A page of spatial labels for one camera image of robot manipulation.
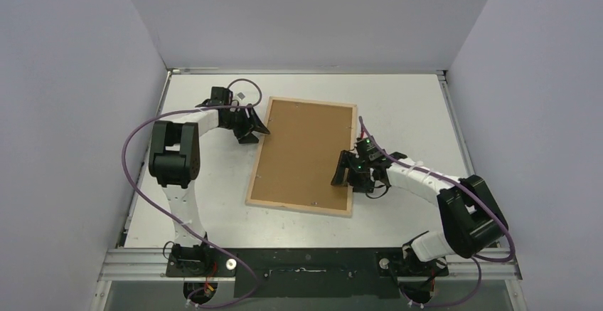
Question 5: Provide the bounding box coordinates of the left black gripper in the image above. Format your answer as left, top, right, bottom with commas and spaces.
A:
222, 105, 270, 144

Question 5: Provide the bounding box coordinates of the white wooden picture frame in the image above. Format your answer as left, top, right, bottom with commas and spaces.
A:
245, 96, 359, 218

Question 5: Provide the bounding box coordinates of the brown cardboard backing board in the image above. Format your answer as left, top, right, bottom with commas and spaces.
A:
250, 100, 355, 211

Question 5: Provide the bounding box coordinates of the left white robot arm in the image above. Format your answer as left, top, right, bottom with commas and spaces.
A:
149, 87, 270, 276

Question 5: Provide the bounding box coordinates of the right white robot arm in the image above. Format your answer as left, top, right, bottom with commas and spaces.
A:
331, 138, 508, 275

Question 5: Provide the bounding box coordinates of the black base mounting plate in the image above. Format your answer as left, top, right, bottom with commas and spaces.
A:
164, 246, 449, 303

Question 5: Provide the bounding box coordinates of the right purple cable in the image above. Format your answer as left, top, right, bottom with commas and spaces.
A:
358, 116, 517, 310

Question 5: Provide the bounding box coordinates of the purple cable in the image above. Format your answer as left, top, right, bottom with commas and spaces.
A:
122, 78, 263, 310
358, 116, 517, 310

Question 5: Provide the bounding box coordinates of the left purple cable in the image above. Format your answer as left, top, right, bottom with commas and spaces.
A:
122, 78, 263, 310

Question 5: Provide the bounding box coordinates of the aluminium rail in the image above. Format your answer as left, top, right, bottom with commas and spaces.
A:
99, 248, 522, 281

